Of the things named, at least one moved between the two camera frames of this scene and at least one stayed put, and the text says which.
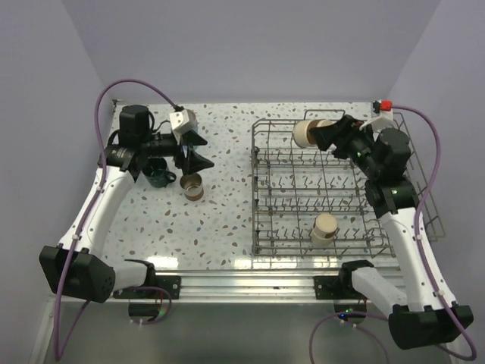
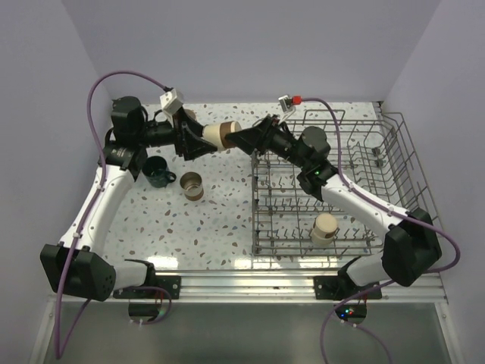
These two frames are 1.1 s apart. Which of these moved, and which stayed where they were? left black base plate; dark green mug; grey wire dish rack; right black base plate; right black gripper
Moved: right black gripper
Stayed: right black base plate; grey wire dish rack; dark green mug; left black base plate
